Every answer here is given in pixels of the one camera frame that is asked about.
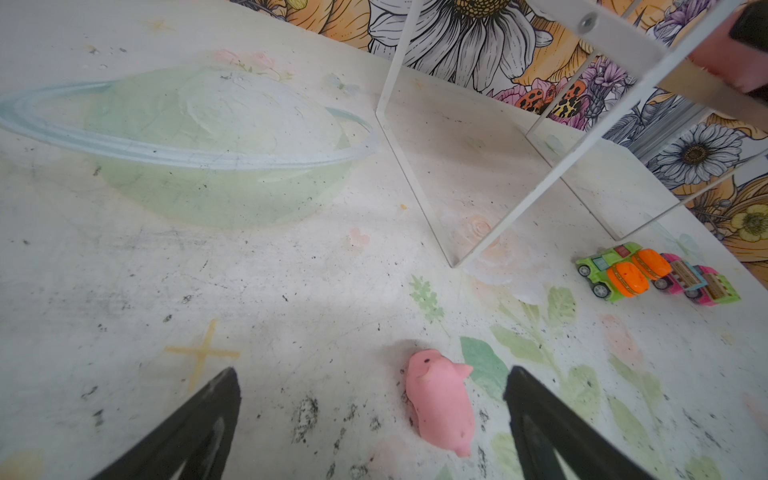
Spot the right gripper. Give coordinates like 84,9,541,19
728,0,768,103

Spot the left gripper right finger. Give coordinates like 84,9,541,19
504,366,653,480

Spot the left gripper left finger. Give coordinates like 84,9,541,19
95,367,242,479

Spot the pink pig toy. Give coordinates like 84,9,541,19
405,349,476,458
688,8,767,93

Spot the wooden two-tier shelf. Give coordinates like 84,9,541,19
375,1,767,269

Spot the pink blue toy car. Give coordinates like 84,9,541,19
652,253,707,299

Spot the pink green toy car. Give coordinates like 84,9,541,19
684,265,741,307

